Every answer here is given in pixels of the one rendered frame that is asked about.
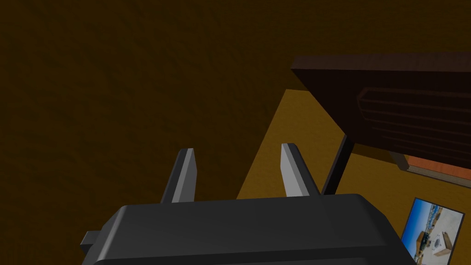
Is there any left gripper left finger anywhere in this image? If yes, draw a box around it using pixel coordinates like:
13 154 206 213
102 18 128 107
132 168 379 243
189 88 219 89
160 148 197 204

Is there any dark brown wooden door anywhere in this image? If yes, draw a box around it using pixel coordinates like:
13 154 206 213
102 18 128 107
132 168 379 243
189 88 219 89
290 52 471 196

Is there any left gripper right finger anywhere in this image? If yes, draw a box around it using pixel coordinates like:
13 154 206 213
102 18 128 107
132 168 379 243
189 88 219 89
280 143 321 198

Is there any framed blue landscape picture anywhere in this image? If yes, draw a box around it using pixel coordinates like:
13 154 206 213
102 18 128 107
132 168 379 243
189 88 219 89
401 197 466 265

